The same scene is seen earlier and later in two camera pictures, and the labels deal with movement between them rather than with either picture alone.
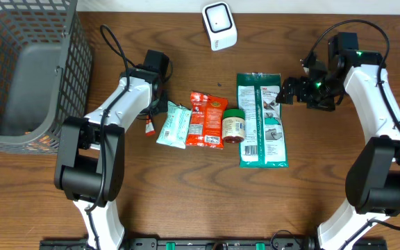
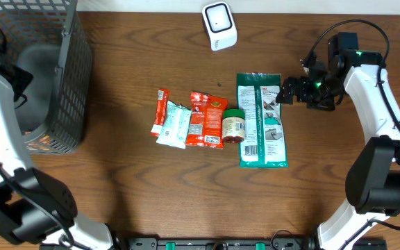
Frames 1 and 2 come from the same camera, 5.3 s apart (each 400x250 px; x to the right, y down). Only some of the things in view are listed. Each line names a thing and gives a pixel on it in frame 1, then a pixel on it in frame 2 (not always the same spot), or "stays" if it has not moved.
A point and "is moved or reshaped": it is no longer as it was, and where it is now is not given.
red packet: x=149 y=130 is moved or reshaped
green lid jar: x=233 y=126 stays
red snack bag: x=206 y=127 stays
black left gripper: x=164 y=101 → x=20 y=76
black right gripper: x=303 y=82 stays
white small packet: x=175 y=130 stays
